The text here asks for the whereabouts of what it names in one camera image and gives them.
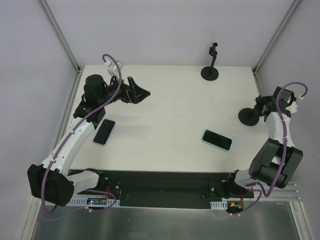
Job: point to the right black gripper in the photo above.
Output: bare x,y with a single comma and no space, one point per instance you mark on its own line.
261,108

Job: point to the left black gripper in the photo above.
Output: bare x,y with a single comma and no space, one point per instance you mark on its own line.
130,91

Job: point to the black phone stand round base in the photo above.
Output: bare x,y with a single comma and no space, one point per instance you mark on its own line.
249,116

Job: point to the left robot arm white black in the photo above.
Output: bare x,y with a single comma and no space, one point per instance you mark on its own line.
50,181

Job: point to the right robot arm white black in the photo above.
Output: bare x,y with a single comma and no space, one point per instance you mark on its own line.
238,181

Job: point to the phone with purple case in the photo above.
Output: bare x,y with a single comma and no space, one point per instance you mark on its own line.
104,132

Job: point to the phone with blue case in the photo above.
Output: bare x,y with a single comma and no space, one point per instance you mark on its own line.
217,140

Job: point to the black phone stand at back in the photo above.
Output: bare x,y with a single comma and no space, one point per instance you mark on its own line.
210,73

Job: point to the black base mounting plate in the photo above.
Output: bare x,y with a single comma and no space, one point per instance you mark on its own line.
182,190

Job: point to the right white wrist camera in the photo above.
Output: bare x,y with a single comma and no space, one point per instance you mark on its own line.
294,105

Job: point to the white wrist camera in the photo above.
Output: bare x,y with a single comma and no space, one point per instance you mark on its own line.
112,69
294,105

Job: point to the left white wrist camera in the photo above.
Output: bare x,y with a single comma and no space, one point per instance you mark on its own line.
112,69

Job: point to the right aluminium table rail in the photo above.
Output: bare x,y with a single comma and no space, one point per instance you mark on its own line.
278,160

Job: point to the aluminium table rail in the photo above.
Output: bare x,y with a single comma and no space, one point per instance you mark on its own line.
278,160
29,219

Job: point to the right aluminium frame post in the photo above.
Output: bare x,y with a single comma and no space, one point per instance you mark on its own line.
277,33

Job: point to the aluminium frame post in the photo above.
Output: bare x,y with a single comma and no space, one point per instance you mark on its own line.
59,34
277,33

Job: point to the right white cable duct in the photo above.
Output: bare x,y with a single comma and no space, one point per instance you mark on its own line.
219,205

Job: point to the white cable duct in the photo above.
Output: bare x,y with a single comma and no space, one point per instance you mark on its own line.
92,202
219,205

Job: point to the left aluminium frame post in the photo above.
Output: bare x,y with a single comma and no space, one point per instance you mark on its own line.
59,34

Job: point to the left white cable duct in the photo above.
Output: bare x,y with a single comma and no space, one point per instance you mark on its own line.
92,202

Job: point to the left aluminium table rail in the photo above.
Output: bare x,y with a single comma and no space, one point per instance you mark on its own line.
29,219

